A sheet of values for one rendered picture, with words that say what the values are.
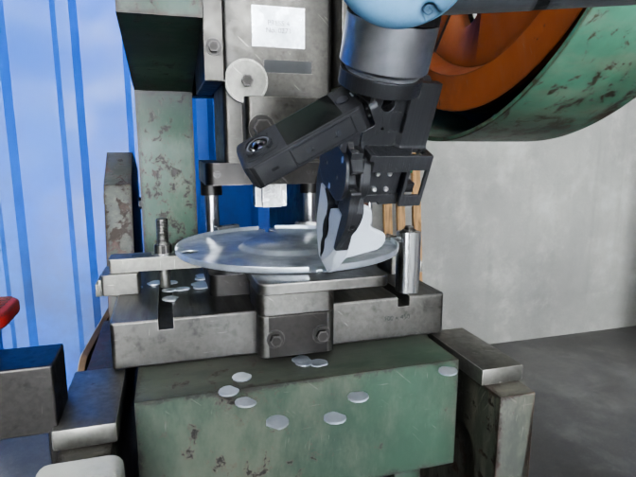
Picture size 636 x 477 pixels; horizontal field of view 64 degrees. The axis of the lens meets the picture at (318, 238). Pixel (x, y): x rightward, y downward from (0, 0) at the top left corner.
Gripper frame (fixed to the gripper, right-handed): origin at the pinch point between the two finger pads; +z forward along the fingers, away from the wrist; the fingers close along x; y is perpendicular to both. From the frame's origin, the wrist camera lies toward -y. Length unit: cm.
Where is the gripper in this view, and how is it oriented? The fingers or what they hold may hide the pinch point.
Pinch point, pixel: (324, 260)
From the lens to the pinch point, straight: 53.3
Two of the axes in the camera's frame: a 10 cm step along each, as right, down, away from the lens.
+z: -1.4, 8.2, 5.6
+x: -2.9, -5.7, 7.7
